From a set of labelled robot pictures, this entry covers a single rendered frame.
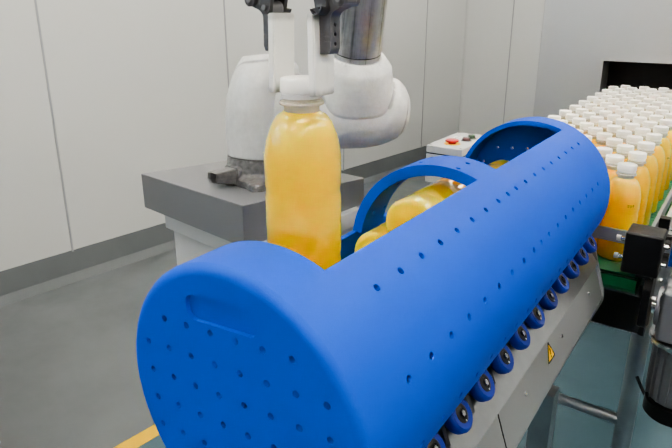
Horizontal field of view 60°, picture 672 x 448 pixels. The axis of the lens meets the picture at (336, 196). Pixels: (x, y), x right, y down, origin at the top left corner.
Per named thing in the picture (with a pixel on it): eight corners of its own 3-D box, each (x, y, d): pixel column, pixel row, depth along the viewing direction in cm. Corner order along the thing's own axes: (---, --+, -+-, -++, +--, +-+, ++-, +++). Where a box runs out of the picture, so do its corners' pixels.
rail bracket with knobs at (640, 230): (609, 275, 124) (616, 229, 121) (615, 263, 129) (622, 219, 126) (661, 287, 118) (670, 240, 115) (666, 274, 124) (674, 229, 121)
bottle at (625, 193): (591, 247, 136) (602, 170, 130) (620, 246, 137) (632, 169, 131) (606, 259, 129) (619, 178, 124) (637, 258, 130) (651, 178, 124)
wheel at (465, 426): (433, 409, 71) (446, 406, 69) (449, 390, 74) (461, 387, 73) (453, 443, 70) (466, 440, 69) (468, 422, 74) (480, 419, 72)
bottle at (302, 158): (279, 307, 55) (273, 111, 49) (263, 275, 61) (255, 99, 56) (349, 295, 57) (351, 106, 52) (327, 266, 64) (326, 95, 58)
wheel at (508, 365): (481, 352, 82) (492, 348, 81) (492, 338, 86) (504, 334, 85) (498, 381, 82) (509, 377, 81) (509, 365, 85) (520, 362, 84)
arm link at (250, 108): (228, 147, 137) (226, 50, 131) (305, 148, 139) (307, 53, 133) (222, 160, 121) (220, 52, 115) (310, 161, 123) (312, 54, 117)
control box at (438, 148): (424, 181, 155) (426, 143, 152) (455, 165, 171) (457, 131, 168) (459, 187, 150) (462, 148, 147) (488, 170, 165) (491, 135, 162)
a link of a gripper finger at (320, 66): (326, 13, 51) (333, 13, 51) (328, 93, 53) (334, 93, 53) (306, 13, 49) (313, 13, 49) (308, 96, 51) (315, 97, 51)
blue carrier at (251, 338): (156, 489, 64) (111, 243, 56) (471, 241, 132) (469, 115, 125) (379, 621, 47) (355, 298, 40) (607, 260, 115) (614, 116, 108)
